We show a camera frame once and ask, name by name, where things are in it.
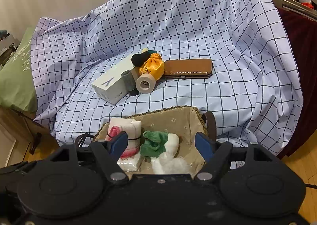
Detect pink edged cloth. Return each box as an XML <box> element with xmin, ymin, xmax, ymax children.
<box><xmin>105</xmin><ymin>117</ymin><xmax>142</xmax><ymax>159</ymax></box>

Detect white packaged cotton pads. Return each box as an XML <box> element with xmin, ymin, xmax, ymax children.
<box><xmin>117</xmin><ymin>153</ymin><xmax>143</xmax><ymax>173</ymax></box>

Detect woven basket with beige lining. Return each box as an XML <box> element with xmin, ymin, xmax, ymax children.
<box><xmin>95</xmin><ymin>105</ymin><xmax>217</xmax><ymax>176</ymax></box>

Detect brown leather case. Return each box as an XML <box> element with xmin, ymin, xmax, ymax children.
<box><xmin>163</xmin><ymin>59</ymin><xmax>213</xmax><ymax>79</ymax></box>

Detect orange satin drawstring pouch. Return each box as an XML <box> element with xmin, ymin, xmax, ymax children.
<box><xmin>139</xmin><ymin>53</ymin><xmax>164</xmax><ymax>81</ymax></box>

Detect grey cylinder tube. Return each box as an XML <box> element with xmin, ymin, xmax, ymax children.
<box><xmin>121</xmin><ymin>71</ymin><xmax>139</xmax><ymax>96</ymax></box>

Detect green cushion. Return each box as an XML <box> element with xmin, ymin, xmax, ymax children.
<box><xmin>1</xmin><ymin>27</ymin><xmax>38</xmax><ymax>113</ymax></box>

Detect blue checked cloth cover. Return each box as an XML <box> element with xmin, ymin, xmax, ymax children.
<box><xmin>31</xmin><ymin>0</ymin><xmax>303</xmax><ymax>154</ymax></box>

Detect dark red velvet cloth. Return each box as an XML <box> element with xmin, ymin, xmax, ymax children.
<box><xmin>277</xmin><ymin>9</ymin><xmax>316</xmax><ymax>158</ymax></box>

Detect wooden side table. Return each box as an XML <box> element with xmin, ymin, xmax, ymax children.
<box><xmin>1</xmin><ymin>107</ymin><xmax>59</xmax><ymax>168</ymax></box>

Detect white fluffy plush toy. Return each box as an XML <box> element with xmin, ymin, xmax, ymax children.
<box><xmin>150</xmin><ymin>152</ymin><xmax>192</xmax><ymax>174</ymax></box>

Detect beige tape roll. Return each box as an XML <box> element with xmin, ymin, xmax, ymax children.
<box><xmin>136</xmin><ymin>74</ymin><xmax>156</xmax><ymax>93</ymax></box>

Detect white plush with green hat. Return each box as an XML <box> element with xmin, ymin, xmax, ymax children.
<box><xmin>140</xmin><ymin>131</ymin><xmax>180</xmax><ymax>157</ymax></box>

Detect red toy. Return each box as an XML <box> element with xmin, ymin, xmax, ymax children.
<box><xmin>302</xmin><ymin>2</ymin><xmax>314</xmax><ymax>9</ymax></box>

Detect black foam microphone cover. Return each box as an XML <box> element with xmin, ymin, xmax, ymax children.
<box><xmin>131</xmin><ymin>51</ymin><xmax>151</xmax><ymax>67</ymax></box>

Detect black cable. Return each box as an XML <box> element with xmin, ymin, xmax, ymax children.
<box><xmin>74</xmin><ymin>132</ymin><xmax>96</xmax><ymax>149</ymax></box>

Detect green handled sponge puff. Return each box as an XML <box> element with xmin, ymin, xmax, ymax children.
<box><xmin>141</xmin><ymin>48</ymin><xmax>157</xmax><ymax>54</ymax></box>

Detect white phone box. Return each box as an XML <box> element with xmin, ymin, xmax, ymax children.
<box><xmin>92</xmin><ymin>54</ymin><xmax>139</xmax><ymax>105</ymax></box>

